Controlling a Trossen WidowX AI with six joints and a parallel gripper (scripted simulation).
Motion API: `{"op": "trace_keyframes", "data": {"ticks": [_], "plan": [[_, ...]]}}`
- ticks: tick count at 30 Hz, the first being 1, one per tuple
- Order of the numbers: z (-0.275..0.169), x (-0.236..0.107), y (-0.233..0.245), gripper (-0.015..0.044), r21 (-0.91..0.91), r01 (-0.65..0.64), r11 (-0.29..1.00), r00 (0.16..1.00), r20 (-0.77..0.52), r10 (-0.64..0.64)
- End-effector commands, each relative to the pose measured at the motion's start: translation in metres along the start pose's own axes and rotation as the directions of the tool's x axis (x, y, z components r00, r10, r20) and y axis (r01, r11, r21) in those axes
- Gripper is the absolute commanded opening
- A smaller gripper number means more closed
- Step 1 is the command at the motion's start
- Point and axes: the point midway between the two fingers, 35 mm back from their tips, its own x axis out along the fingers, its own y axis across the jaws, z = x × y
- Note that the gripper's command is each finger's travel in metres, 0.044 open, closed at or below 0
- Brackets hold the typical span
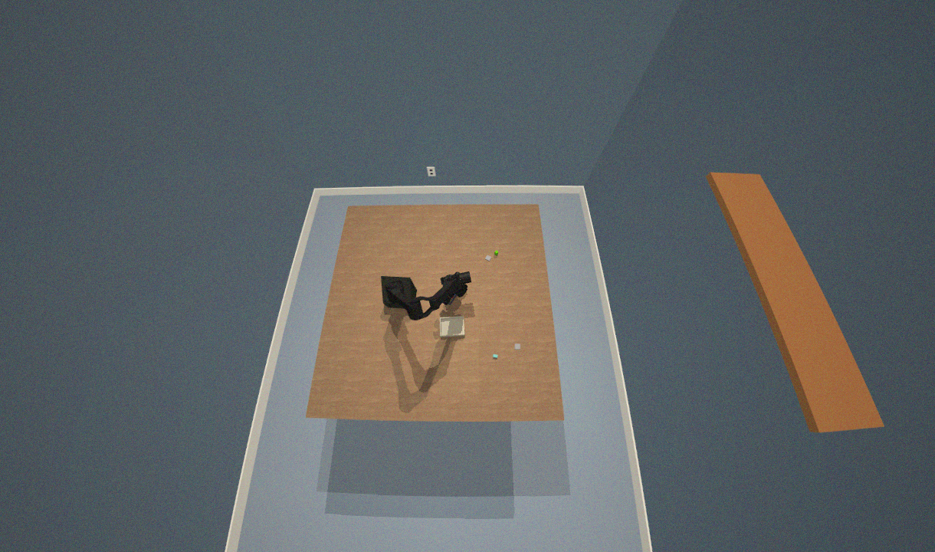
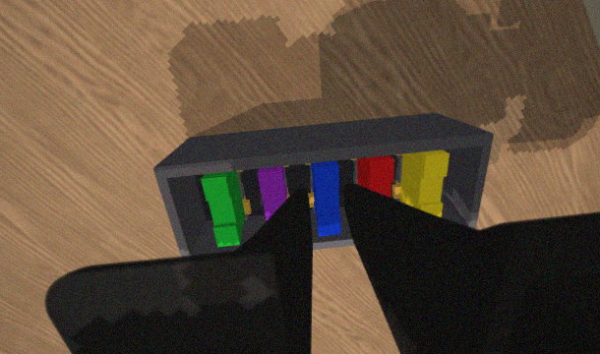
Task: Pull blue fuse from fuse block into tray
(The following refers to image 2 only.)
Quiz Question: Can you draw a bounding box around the blue blade fuse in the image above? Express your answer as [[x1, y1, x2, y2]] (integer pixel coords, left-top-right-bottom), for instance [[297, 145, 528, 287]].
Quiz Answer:
[[311, 161, 341, 236]]

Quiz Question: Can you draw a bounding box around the dark grey fuse block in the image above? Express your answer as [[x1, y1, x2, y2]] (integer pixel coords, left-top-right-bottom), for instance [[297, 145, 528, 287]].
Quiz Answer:
[[153, 112, 494, 257]]

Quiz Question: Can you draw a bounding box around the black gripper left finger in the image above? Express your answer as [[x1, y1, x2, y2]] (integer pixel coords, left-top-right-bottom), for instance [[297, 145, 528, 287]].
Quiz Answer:
[[45, 189, 313, 354]]

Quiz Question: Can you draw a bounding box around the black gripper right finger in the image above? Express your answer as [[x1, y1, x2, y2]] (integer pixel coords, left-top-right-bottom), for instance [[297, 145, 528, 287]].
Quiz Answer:
[[343, 184, 600, 354]]

